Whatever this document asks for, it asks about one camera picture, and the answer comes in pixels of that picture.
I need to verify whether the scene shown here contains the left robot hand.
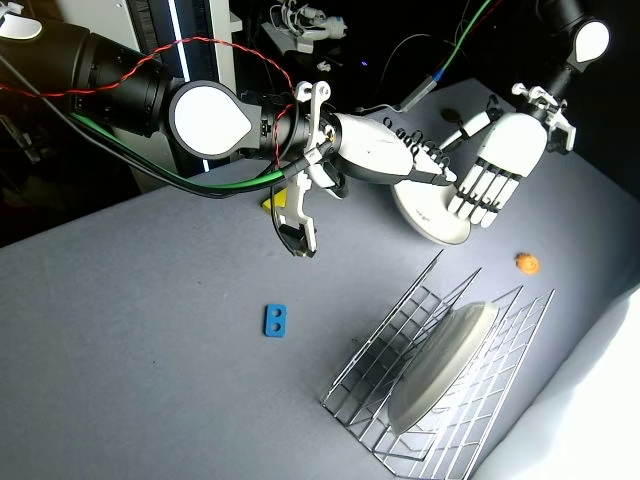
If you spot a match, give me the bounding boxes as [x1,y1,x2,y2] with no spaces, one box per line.
[438,95,549,230]

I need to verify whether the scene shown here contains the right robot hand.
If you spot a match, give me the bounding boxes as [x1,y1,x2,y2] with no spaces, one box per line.
[307,112,459,200]

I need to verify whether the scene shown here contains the white plate with black outside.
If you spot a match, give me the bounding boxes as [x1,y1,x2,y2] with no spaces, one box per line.
[391,177,473,246]

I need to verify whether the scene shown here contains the white ceramic plate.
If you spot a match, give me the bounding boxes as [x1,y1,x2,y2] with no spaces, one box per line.
[387,299,501,437]

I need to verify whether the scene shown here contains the yellow flat block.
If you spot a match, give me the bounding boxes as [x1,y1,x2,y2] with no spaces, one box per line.
[259,188,291,214]

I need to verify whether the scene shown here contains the orange swirl cookie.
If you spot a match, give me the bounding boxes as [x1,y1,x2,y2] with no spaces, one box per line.
[514,252,542,278]

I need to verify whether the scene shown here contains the spare white robot hand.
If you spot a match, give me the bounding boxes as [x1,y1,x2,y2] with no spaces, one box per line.
[269,0,350,54]

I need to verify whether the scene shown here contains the blue block with two holes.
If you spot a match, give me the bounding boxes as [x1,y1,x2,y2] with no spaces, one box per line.
[263,303,289,339]

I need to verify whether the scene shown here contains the robot column with light strip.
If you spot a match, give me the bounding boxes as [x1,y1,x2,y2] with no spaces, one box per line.
[52,0,246,179]

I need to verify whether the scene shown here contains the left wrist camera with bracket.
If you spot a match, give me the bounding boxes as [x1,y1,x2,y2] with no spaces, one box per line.
[510,82,577,152]

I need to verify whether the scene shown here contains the grey cable connector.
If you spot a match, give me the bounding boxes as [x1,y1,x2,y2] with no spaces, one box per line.
[399,73,444,112]

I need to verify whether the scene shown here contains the green cable with blue end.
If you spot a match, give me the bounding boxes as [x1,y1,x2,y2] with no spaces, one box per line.
[439,0,494,81]

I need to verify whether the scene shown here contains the green cable along right arm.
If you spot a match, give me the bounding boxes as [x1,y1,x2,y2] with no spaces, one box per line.
[69,113,321,194]

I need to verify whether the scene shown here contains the silver wire dish rack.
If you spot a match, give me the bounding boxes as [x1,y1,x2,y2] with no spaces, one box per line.
[319,248,556,480]

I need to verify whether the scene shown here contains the red and black twisted wire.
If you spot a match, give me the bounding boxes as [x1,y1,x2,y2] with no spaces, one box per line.
[0,37,297,166]

